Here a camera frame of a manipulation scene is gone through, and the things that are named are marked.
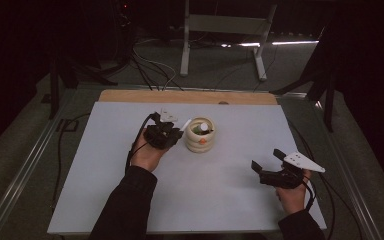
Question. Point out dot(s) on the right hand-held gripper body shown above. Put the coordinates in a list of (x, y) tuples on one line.
[(301, 163)]

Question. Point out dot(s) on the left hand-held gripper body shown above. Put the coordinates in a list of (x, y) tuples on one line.
[(160, 136)]

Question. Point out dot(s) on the cream ribbed pen holder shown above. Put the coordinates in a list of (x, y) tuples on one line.
[(198, 143)]

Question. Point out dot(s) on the green glue stick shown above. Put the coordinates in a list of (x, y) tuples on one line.
[(203, 127)]

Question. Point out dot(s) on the black pen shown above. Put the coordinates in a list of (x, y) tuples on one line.
[(208, 132)]

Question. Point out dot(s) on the person's left hand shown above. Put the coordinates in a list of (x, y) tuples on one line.
[(146, 158)]

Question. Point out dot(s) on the person's right hand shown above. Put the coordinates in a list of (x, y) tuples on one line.
[(293, 200)]

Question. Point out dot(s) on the pale grey table mat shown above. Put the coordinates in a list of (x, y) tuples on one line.
[(213, 200)]

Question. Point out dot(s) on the black tripod stand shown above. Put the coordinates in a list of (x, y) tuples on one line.
[(329, 106), (54, 93)]

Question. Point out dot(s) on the white metal stand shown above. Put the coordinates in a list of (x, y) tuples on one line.
[(226, 24)]

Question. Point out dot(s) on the aluminium floor rail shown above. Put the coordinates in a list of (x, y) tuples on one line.
[(23, 171), (350, 186)]

